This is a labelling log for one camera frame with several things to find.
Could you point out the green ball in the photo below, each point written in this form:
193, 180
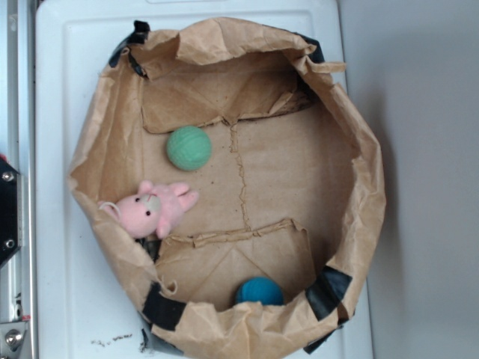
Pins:
189, 148

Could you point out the blue ball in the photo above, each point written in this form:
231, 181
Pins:
261, 289

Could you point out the brown paper bag bin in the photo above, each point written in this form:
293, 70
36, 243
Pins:
294, 189

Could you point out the pink plush bunny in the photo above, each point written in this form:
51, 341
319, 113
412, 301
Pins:
154, 209

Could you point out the white plastic tray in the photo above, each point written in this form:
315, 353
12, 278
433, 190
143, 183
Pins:
82, 310

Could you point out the black metal bracket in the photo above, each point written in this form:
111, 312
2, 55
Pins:
9, 220

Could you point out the aluminium frame rail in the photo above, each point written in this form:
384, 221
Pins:
18, 283

